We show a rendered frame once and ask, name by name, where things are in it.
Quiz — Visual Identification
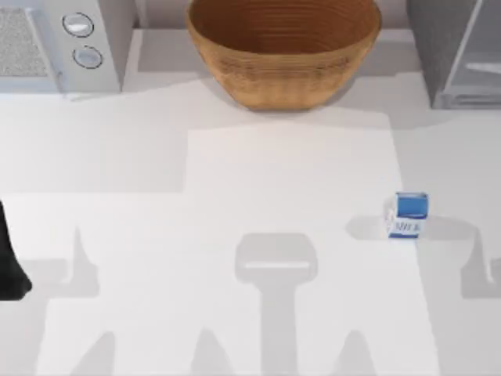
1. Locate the white round microwave knob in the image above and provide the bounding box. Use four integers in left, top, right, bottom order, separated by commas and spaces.
61, 12, 96, 38

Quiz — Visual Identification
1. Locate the brown woven basket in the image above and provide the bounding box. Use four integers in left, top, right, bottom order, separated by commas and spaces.
184, 0, 383, 112

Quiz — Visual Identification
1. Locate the blue and white milk carton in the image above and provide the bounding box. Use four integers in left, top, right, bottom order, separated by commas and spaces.
384, 191, 430, 240

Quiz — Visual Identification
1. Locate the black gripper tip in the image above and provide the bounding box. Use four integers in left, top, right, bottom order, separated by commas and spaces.
0, 200, 33, 302

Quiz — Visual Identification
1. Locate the pale microwave oven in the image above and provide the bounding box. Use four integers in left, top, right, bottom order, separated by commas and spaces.
0, 0, 136, 95

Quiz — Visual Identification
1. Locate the speckled microwave door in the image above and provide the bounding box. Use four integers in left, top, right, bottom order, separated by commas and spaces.
0, 7, 63, 94

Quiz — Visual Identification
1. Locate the pale blue microwave knob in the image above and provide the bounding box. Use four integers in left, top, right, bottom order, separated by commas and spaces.
71, 45, 104, 70

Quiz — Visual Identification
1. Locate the grey cabinet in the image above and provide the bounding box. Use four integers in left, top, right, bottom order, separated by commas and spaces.
405, 0, 501, 110

